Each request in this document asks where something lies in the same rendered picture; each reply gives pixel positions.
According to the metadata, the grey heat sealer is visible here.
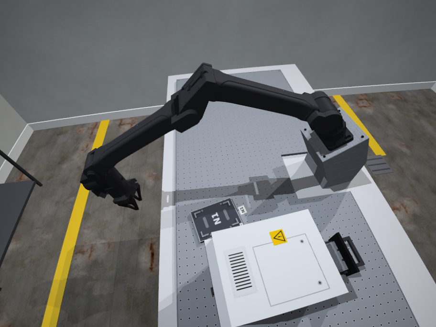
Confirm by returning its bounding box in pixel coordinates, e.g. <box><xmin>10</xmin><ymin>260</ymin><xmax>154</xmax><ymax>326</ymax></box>
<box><xmin>204</xmin><ymin>209</ymin><xmax>365</xmax><ymax>327</ymax></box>

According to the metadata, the small white label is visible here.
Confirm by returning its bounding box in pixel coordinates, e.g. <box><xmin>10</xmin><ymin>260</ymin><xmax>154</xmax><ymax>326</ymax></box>
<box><xmin>238</xmin><ymin>206</ymin><xmax>247</xmax><ymax>215</ymax></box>

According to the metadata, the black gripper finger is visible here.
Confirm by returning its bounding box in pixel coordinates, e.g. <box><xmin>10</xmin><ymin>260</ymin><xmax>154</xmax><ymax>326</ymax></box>
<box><xmin>134</xmin><ymin>185</ymin><xmax>142</xmax><ymax>201</ymax></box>
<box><xmin>118</xmin><ymin>198</ymin><xmax>139</xmax><ymax>210</ymax></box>

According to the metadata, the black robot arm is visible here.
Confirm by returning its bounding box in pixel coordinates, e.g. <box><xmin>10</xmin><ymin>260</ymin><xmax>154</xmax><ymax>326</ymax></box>
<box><xmin>80</xmin><ymin>63</ymin><xmax>353</xmax><ymax>198</ymax></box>

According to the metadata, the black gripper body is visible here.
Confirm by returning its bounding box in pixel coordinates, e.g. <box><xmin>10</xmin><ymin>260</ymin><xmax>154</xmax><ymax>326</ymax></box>
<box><xmin>109</xmin><ymin>176</ymin><xmax>139</xmax><ymax>205</ymax></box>

